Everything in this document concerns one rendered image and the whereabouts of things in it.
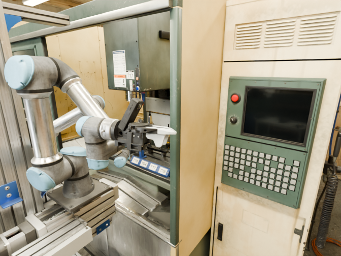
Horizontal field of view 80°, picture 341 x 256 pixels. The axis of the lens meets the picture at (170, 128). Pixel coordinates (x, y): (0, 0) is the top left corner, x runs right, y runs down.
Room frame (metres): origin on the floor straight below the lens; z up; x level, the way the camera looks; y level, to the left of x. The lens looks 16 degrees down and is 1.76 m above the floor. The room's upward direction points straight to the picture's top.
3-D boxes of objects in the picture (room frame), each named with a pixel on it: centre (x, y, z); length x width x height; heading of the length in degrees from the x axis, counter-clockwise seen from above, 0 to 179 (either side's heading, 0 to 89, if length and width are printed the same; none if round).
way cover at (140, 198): (1.65, 0.47, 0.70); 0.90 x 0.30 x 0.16; 53
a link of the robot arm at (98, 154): (0.72, 0.27, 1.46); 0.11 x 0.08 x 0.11; 159
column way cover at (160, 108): (2.44, 0.11, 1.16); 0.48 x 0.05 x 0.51; 53
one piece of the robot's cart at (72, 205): (0.91, 0.48, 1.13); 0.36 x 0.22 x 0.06; 145
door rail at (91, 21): (1.54, 0.81, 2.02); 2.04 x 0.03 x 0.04; 53
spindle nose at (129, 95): (2.09, 0.38, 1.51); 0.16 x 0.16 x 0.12
